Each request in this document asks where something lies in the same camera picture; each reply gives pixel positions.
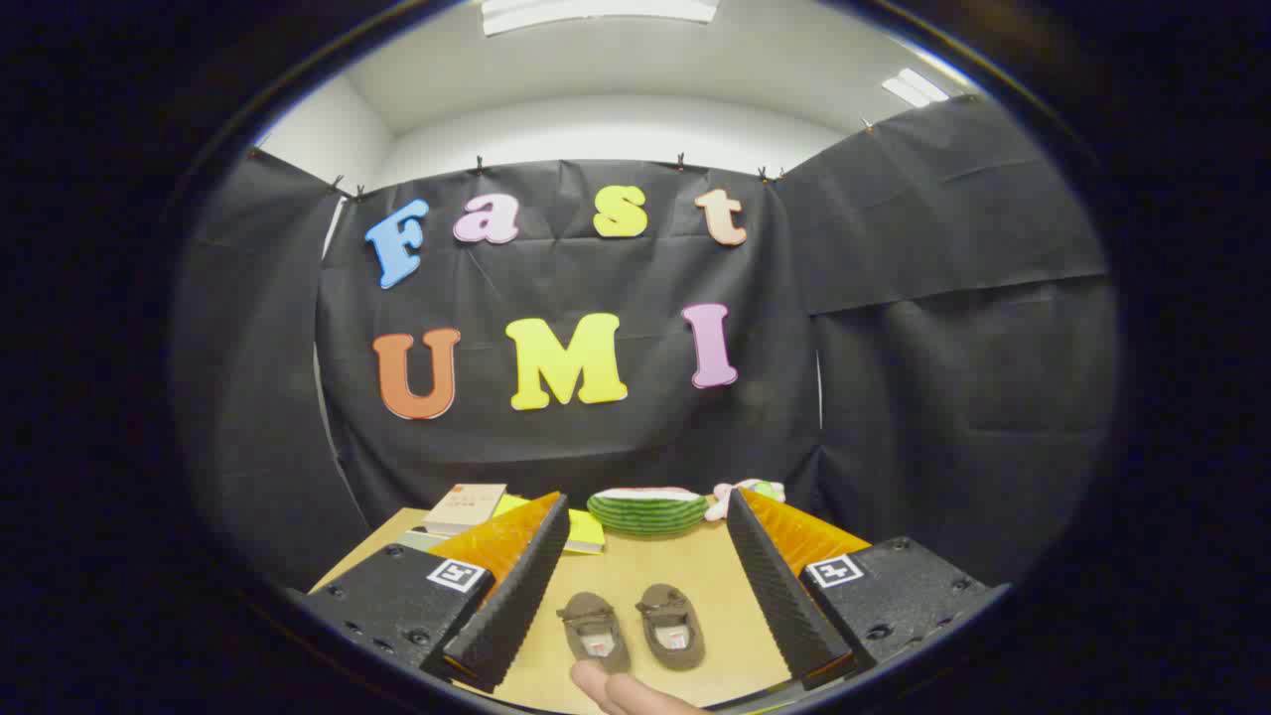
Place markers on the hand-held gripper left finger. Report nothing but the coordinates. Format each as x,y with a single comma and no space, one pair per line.
516,596

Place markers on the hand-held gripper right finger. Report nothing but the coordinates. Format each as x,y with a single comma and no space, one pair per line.
779,596

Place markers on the brown suede shoe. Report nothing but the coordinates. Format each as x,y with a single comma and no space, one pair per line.
671,611
594,621

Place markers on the yellow book with red circle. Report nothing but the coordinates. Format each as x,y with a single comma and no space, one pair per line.
586,532

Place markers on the beige cover book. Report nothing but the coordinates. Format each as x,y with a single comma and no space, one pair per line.
465,506

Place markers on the grey stacked book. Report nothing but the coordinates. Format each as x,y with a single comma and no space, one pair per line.
422,539

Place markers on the pink and green plush toy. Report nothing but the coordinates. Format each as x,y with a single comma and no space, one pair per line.
735,494

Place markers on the watermelon slice plush toy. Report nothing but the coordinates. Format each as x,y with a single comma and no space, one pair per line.
645,514

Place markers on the black backdrop cloth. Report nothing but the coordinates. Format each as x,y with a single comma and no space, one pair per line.
894,397

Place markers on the small ceiling light panel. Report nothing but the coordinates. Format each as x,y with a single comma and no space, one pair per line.
916,87

